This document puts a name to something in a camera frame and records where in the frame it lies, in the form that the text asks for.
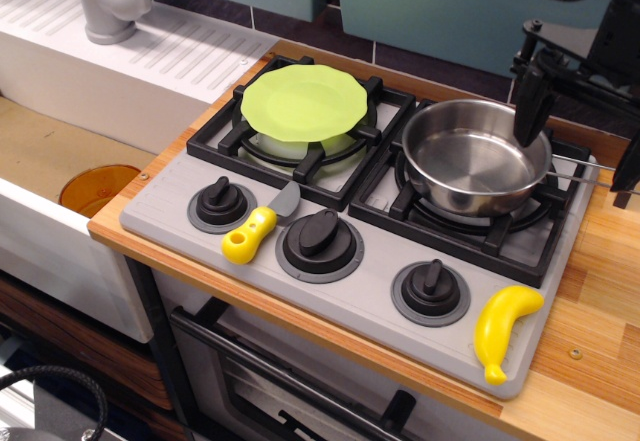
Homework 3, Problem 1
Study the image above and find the right black burner grate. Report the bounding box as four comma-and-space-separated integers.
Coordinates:
349, 121, 592, 287

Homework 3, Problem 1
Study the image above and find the toy oven door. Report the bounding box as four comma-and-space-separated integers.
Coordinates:
167, 299, 508, 440

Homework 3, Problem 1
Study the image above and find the black braided foreground cable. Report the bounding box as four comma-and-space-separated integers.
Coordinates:
0, 364, 109, 441

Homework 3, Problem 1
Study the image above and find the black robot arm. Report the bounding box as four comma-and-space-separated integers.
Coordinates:
511, 0, 639, 147

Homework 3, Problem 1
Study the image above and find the left black stove knob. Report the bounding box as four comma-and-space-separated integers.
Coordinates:
187, 176, 257, 235

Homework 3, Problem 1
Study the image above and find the light green plastic plate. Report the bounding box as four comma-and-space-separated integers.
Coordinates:
240, 64, 368, 143

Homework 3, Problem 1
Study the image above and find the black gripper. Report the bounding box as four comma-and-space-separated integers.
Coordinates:
511, 19, 640, 209

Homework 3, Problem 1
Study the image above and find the grey toy faucet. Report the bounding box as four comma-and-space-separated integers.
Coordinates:
80, 0, 152, 45

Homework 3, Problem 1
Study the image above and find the white toy sink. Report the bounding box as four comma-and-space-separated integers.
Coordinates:
1, 0, 275, 343

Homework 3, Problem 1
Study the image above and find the stainless steel pan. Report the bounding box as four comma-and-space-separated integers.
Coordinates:
401, 98, 621, 218

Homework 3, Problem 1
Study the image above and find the right teal wall cabinet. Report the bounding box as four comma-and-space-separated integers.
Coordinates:
339, 0, 609, 75

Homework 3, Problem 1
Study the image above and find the black stove knob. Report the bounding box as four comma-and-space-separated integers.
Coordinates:
187, 176, 257, 235
276, 209, 364, 284
391, 259, 471, 328

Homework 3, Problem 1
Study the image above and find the yellow handled toy knife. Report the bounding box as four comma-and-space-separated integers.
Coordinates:
221, 181, 301, 265

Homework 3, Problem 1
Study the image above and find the yellow toy banana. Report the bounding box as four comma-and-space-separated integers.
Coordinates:
473, 286, 544, 386

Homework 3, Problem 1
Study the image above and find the left black burner grate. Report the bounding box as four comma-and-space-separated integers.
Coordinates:
187, 56, 416, 211

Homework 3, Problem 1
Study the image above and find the black burner grate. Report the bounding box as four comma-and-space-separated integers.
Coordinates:
187, 56, 416, 211
349, 121, 592, 287

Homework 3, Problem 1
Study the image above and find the middle black stove knob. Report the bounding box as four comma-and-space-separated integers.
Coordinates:
276, 209, 364, 284

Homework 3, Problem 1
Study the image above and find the right black stove knob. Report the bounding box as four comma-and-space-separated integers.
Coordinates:
391, 259, 471, 328

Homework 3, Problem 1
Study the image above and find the grey toy stove top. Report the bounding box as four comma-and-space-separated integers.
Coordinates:
118, 55, 600, 402

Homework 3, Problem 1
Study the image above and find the orange plastic bowl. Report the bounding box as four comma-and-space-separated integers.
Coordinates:
59, 164, 141, 218

